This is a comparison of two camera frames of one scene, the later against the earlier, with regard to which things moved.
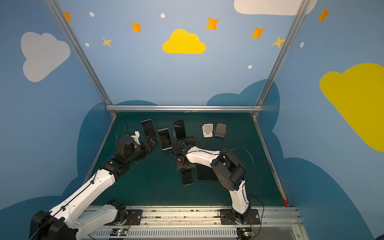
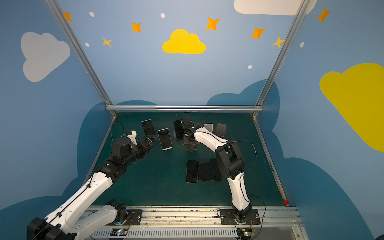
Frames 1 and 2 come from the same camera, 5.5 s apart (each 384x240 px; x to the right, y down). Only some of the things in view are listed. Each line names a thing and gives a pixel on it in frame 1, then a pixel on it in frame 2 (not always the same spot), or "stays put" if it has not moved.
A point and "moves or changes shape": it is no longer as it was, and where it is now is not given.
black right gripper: [180, 153] to [190, 140]
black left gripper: [149, 143] stays put
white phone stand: [207, 129] stays put
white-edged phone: [165, 139] stays put
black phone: [187, 176] moves or changes shape
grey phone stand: [220, 130] stays put
